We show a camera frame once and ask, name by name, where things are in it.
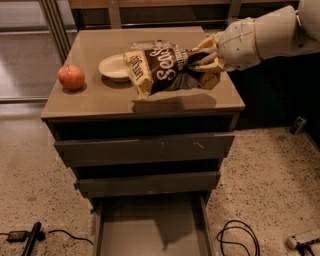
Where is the coiled black cable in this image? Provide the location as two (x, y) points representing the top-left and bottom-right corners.
(216, 219), (261, 256)

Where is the white paper bowl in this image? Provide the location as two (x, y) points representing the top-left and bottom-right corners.
(98, 54), (130, 83)

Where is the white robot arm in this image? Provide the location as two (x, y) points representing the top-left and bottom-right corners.
(191, 0), (320, 72)

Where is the top grey drawer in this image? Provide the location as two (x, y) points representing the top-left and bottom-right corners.
(55, 133), (234, 167)

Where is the open bottom grey drawer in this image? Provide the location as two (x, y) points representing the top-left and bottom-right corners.
(94, 193), (214, 256)

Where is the black floor cable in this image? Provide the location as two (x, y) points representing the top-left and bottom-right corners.
(47, 229), (94, 247)

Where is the clear plastic water bottle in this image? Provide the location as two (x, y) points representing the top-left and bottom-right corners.
(128, 40), (174, 50)

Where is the brown chip bag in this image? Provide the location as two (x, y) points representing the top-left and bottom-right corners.
(123, 47), (223, 100)

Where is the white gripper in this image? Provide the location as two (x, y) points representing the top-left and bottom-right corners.
(188, 18), (261, 73)

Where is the middle grey drawer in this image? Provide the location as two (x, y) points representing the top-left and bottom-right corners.
(76, 171), (220, 198)

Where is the black stick tool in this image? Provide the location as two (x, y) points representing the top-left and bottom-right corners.
(21, 222), (46, 256)

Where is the small dark floor device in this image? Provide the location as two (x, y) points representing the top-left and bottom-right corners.
(289, 116), (307, 135)

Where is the metal railing shelf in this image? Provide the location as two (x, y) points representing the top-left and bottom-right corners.
(37, 0), (320, 64)

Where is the black power adapter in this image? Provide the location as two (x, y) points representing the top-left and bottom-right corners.
(7, 231), (29, 243)

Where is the red apple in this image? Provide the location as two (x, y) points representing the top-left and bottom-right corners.
(58, 64), (85, 91)

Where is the white power strip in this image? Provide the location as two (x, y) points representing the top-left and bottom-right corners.
(287, 228), (320, 249)

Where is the grey drawer cabinet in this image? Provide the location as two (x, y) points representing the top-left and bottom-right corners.
(40, 26), (246, 208)

